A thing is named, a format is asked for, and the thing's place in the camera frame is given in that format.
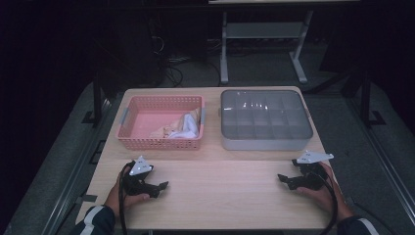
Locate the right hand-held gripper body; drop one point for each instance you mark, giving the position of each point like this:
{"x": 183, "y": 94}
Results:
{"x": 311, "y": 178}

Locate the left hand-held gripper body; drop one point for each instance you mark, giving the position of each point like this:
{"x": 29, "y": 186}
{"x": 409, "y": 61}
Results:
{"x": 140, "y": 168}

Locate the white divided storage box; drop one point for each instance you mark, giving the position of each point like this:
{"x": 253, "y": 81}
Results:
{"x": 261, "y": 145}

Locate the pink plastic basket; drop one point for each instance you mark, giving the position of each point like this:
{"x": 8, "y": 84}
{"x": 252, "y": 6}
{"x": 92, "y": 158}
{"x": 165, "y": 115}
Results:
{"x": 147, "y": 120}

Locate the white sock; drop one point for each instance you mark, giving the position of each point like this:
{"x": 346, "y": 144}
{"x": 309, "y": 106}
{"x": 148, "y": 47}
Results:
{"x": 191, "y": 125}
{"x": 177, "y": 134}

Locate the transparent grey box lid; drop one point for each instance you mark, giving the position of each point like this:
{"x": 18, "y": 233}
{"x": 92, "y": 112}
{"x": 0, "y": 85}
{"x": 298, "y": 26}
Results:
{"x": 266, "y": 114}

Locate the person's right hand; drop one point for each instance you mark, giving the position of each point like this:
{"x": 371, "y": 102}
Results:
{"x": 331, "y": 199}

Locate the person's left hand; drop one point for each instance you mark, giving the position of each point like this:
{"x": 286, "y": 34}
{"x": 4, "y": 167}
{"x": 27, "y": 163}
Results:
{"x": 115, "y": 200}

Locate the black metal stand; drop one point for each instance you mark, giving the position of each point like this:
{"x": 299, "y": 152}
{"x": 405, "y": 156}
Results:
{"x": 365, "y": 98}
{"x": 97, "y": 98}

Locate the black bracket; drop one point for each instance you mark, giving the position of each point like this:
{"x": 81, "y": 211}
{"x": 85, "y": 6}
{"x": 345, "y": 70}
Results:
{"x": 97, "y": 151}

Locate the metal rail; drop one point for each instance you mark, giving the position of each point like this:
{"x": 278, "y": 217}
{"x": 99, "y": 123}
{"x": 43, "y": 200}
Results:
{"x": 385, "y": 163}
{"x": 75, "y": 163}

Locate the white metal frame table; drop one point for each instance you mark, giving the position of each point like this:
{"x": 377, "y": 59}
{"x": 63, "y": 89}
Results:
{"x": 264, "y": 30}

